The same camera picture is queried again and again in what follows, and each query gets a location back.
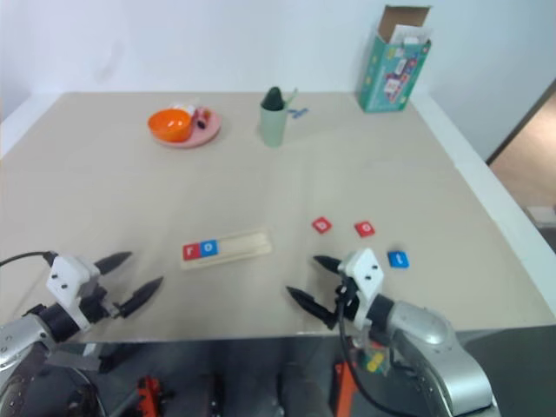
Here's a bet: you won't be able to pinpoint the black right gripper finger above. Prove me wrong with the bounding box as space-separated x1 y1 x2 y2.
313 255 347 275
285 286 336 328

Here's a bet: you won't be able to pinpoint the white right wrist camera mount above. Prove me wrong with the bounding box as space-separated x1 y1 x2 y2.
340 248 387 330

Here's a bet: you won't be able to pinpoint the white cards in box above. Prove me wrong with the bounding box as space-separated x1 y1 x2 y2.
389 23 432 46

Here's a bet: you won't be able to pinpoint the clear bag of coloured pieces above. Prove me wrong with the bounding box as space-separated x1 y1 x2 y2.
350 336 393 377

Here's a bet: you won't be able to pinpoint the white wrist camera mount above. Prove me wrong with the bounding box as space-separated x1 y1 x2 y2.
45 255 102 334
340 248 387 330

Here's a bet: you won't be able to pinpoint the teal cardboard game box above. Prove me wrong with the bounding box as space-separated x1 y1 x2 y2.
358 4 434 114

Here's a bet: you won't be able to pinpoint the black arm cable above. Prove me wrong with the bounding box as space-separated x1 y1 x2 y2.
335 299 420 414
0 250 58 268

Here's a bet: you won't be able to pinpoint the wooden letter tray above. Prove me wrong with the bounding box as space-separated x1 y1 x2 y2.
179 225 275 272

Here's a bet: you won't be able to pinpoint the pale green cup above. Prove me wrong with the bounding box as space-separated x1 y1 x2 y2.
260 103 288 149

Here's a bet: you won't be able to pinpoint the pink round plate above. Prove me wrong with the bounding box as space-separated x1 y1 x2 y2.
149 106 224 150

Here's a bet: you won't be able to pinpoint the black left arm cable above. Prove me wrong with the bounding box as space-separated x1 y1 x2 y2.
0 250 58 268

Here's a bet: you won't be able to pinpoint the orange plastic bowl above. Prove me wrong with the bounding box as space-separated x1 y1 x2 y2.
146 108 194 143

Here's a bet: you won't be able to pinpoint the orange and black tool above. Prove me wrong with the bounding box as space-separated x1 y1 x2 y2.
136 375 175 417

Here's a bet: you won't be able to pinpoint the dark green avocado toy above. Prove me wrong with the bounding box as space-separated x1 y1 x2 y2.
261 86 285 110

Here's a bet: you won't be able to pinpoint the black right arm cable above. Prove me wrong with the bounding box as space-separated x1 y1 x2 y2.
335 299 420 414

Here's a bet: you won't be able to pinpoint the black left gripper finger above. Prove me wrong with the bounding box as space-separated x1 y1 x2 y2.
94 251 133 275
115 275 165 318

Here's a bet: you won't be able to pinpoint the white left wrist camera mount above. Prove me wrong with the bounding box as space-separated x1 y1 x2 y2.
45 255 102 334

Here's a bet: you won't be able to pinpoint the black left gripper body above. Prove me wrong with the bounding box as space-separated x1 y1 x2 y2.
79 272 122 325

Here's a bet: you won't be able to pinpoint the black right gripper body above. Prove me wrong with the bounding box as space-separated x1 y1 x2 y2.
332 260 362 330

